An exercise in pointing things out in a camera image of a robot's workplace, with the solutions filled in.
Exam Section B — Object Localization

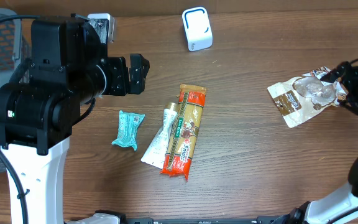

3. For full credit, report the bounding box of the teal snack bar wrapper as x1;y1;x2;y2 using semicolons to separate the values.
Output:
111;110;145;151

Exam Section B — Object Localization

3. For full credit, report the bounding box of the beige resealable pouch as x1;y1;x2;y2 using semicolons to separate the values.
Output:
267;67;347;128

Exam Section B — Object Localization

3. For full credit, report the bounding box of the orange spaghetti package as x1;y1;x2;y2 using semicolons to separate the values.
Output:
160;84;207;179

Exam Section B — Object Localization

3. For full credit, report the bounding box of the white tube with gold cap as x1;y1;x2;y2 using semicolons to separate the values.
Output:
141;103;178;169

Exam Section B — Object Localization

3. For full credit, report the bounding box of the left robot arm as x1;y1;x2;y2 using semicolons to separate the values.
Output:
0;13;150;223

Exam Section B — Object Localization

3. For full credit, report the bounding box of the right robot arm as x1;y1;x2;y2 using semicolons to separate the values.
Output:
267;59;358;223

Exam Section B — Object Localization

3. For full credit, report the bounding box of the white barcode scanner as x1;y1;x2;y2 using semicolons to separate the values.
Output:
181;7;213;52

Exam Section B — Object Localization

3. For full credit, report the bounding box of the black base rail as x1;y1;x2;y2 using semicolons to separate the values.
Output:
124;216;278;224

